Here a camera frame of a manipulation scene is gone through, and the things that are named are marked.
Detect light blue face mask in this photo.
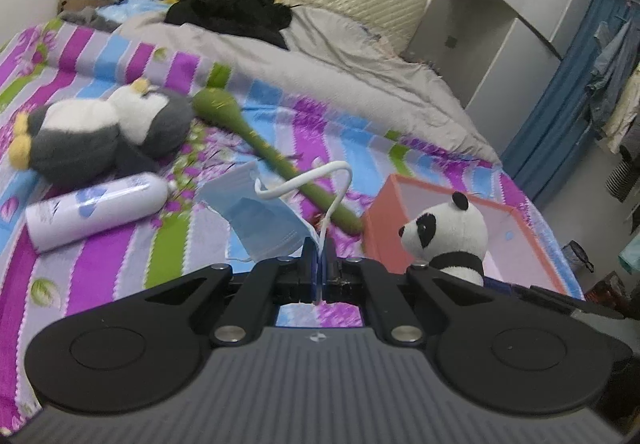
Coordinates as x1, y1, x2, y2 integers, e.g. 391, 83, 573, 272
196, 160, 354, 261

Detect black white panda plush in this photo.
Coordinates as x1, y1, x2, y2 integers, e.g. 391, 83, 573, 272
398, 192, 489, 287

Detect orange cardboard box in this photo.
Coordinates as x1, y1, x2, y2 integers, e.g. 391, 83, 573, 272
362, 174, 570, 294

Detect white waste bin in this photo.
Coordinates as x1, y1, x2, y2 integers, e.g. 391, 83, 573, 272
562, 240, 594, 274

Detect blue curtain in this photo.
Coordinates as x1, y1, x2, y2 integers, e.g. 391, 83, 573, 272
502, 0, 639, 208

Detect green plush stick toy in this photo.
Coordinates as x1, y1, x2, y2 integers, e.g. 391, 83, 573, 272
192, 89, 363, 236

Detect colourful striped bed sheet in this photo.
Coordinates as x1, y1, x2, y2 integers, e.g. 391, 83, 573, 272
1, 19, 582, 434

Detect hanging clothes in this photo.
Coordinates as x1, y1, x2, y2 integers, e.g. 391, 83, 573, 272
586, 17, 639, 202

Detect grey white penguin plush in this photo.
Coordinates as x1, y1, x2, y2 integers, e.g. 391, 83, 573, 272
8, 78, 194, 190

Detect grey duvet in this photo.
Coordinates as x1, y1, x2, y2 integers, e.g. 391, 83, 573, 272
114, 5, 504, 168

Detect white cylindrical bottle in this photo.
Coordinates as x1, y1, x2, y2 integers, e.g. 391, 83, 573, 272
25, 172, 177, 253

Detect grey white wardrobe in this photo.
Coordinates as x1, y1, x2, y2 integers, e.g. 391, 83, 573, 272
406, 0, 590, 154

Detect black clothing pile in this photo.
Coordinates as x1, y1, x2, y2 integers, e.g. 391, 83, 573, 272
164, 0, 292, 50

